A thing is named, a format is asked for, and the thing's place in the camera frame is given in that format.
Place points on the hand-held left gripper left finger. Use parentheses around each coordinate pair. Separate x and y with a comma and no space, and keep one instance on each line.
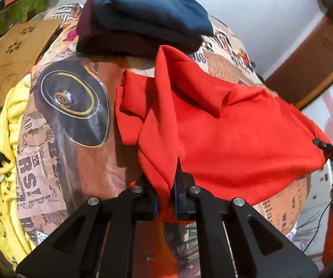
(147,205)

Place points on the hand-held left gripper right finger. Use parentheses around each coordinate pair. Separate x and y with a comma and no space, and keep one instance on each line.
(180,202)

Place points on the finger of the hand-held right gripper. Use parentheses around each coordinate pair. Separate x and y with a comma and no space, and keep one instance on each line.
(322,144)

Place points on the red zip jacket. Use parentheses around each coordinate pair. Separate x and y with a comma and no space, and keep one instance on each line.
(227,136)

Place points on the brown wooden door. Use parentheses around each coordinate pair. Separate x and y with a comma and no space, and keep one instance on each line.
(314,63)

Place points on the printed blanket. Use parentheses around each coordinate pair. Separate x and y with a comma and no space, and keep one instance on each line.
(68,156)

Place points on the yellow fuzzy blanket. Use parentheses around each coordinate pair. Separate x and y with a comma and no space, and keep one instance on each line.
(7,156)

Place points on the folded maroon garment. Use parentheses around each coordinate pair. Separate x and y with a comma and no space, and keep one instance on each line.
(120,45)

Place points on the folded navy blue garment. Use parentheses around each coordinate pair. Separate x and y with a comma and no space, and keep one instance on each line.
(149,8)

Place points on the brown cardboard sheet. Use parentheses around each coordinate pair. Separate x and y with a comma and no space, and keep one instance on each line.
(13,58)

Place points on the green bag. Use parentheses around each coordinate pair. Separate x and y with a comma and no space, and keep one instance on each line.
(21,14)

